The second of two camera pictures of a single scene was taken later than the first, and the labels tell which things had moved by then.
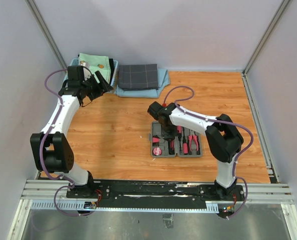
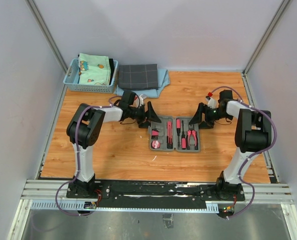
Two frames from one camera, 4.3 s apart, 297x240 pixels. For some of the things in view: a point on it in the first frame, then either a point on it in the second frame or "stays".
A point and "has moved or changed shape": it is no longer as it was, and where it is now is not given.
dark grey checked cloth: x=138 y=77 stays
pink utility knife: x=171 y=145 has moved or changed shape
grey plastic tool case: x=188 y=143 has moved or changed shape
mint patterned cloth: x=97 y=63 stays
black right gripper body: x=169 y=131 → x=211 y=114
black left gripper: x=99 y=90 → x=150 y=114
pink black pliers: x=192 y=134 has moved or changed shape
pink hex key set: x=155 y=141 → x=155 y=133
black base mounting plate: x=156 y=194 stays
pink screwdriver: x=185 y=145 has moved or changed shape
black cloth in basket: x=112 y=67 stays
